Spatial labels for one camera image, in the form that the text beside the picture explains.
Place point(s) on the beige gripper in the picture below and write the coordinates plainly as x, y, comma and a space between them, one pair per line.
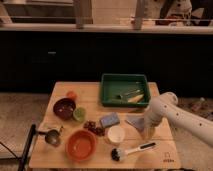
148, 132

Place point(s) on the blue towel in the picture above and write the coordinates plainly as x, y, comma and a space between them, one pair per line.
136, 121

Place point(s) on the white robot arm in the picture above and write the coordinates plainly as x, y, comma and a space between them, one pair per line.
165, 105

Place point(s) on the red-orange bowl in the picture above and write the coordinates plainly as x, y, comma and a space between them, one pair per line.
81, 145

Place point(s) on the dark maroon bowl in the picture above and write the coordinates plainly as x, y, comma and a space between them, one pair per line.
64, 108

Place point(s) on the white cup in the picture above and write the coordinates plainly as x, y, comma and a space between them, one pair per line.
115, 135

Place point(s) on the yellow corn piece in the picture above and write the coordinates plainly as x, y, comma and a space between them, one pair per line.
135, 99

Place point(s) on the blue sponge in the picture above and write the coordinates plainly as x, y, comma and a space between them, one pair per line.
109, 120

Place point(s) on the white black dish brush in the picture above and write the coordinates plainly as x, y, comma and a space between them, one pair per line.
118, 154

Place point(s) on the metal utensil in tray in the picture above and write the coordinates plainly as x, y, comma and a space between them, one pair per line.
121, 96

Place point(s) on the green plastic tray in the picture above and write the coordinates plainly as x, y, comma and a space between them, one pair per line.
115, 84

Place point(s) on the dark grapes bunch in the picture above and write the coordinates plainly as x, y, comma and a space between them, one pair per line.
91, 126

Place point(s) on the small orange cup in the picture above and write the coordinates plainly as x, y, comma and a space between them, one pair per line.
72, 95

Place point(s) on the metal measuring scoop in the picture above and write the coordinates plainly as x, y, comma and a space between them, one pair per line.
51, 137

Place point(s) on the black chair frame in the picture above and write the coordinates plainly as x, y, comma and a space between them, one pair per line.
24, 156

